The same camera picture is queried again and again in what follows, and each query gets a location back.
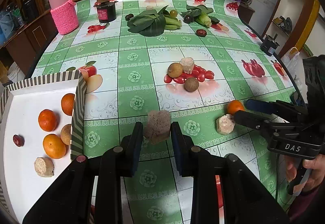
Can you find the wooden side cabinet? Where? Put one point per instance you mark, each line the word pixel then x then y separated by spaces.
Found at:
pixel 30 36

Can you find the small dark brown fruit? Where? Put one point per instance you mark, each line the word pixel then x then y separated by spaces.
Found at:
pixel 128 17

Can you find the low wooden cabinet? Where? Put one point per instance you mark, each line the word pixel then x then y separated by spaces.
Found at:
pixel 246 13

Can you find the dark purple plum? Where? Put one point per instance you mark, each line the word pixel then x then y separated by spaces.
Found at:
pixel 188 19

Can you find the white plastic bag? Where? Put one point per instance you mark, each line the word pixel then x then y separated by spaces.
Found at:
pixel 292 58

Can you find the orange mandarin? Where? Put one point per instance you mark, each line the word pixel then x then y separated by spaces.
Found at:
pixel 68 104
pixel 234 107
pixel 47 119
pixel 54 146

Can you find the brown round fruit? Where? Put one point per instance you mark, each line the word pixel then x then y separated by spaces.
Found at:
pixel 175 69
pixel 66 133

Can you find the brown round potato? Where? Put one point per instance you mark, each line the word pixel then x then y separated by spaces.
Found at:
pixel 191 84

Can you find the person's right forearm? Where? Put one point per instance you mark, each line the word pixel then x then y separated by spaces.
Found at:
pixel 311 207

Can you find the pink bottle with knitted sleeve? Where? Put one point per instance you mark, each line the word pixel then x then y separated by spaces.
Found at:
pixel 63 15

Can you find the white bucket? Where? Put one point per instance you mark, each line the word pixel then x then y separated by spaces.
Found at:
pixel 14 74

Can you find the person's right hand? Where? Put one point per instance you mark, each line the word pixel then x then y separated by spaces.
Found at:
pixel 316 173

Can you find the striped box with white inside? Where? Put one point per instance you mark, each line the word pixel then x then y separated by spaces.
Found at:
pixel 33 102

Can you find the beige sugarcane chunk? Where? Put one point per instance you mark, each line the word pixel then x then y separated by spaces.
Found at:
pixel 158 126
pixel 225 124

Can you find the blue water jug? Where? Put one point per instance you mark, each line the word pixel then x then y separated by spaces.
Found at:
pixel 3 28

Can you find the black motor device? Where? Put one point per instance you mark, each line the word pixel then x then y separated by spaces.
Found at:
pixel 269 45

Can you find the small beige chunk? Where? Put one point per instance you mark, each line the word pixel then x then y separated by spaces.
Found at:
pixel 150 7

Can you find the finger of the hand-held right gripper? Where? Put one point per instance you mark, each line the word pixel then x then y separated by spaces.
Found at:
pixel 251 120
pixel 259 106

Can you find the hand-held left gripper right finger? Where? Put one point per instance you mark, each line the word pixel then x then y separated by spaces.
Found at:
pixel 177 149

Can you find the dark red jujube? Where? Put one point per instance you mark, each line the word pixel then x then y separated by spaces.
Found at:
pixel 18 140
pixel 201 32

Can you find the black jar with red label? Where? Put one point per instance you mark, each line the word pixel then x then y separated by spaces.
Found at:
pixel 106 13

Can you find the cake block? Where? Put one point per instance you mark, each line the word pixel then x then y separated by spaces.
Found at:
pixel 187 65
pixel 44 167

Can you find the bok choy with large leaves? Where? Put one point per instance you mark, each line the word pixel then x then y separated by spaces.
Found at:
pixel 149 23

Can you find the green fruit print tablecloth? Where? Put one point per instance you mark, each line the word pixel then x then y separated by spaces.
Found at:
pixel 127 61

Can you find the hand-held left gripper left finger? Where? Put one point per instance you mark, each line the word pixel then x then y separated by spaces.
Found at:
pixel 135 147

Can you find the bok choy with pale stem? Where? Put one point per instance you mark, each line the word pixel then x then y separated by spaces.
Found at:
pixel 204 19

